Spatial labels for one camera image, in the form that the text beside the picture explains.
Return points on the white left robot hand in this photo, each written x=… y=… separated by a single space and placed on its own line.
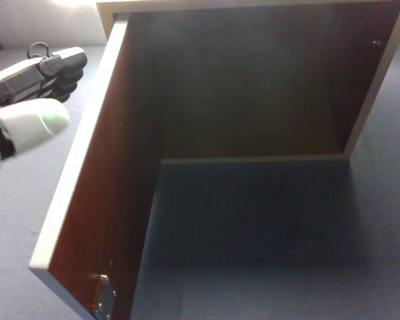
x=23 y=78

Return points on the cabinet door with brown inside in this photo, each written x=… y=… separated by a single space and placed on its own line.
x=100 y=186

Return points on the wooden cabinet box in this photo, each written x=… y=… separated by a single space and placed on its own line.
x=253 y=83

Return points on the metal cabinet hinge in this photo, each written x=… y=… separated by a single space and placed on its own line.
x=104 y=295

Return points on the grey table cloth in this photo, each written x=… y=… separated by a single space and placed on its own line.
x=253 y=253

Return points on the silver shelf pin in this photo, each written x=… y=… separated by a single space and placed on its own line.
x=376 y=42

